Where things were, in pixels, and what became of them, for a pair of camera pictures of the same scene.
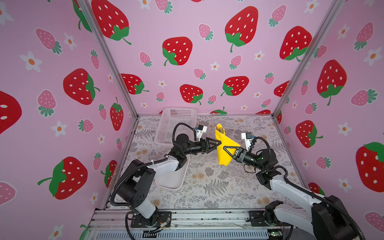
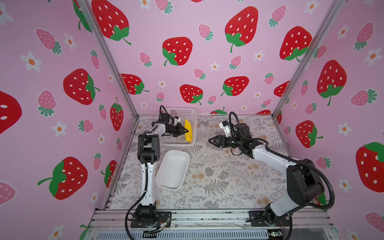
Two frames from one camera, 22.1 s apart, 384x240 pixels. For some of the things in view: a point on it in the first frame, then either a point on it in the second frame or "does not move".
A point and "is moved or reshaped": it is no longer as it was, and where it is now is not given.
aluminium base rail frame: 192,224 does not move
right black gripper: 240,152 to 218,142
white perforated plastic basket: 169,117 does not move
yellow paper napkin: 223,157 is moved or reshaped
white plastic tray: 167,176 does not move
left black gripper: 204,144 to 178,128
